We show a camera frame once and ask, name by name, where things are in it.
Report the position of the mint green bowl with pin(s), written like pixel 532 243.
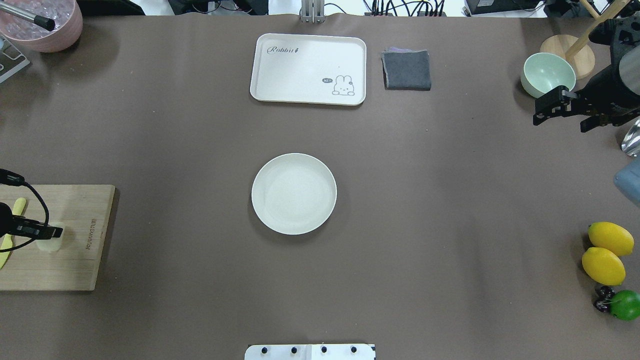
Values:
pixel 543 72

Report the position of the wooden cup stand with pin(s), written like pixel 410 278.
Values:
pixel 576 51

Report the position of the silver metal scoop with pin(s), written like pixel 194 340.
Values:
pixel 630 144

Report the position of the upper yellow lemon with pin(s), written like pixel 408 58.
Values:
pixel 611 236

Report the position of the yellow plastic knife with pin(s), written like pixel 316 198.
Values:
pixel 8 239

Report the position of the metal cup rack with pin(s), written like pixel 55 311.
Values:
pixel 12 60

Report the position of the metal ice scoop handle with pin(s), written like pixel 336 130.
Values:
pixel 20 13

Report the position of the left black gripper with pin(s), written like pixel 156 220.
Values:
pixel 4 219

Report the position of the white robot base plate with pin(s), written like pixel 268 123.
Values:
pixel 319 351

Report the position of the wooden cutting board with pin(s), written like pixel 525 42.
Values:
pixel 85 209

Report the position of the lower yellow lemon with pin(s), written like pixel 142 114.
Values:
pixel 603 266

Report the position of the cream rabbit tray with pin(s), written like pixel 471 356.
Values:
pixel 309 69

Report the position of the pale steamed bun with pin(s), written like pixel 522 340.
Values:
pixel 53 244

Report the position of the aluminium frame post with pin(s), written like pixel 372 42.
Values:
pixel 312 11

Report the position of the dark cherries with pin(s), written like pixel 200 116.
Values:
pixel 604 296

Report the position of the cream round plate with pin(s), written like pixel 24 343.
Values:
pixel 294 194

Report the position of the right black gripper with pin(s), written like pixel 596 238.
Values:
pixel 601 89

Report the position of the grey folded cloth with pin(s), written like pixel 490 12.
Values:
pixel 405 69

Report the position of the pink ice bowl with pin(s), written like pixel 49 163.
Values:
pixel 65 15

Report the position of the green lime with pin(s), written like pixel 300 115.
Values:
pixel 625 305

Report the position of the yellow lemon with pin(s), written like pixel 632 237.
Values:
pixel 603 266
pixel 611 236

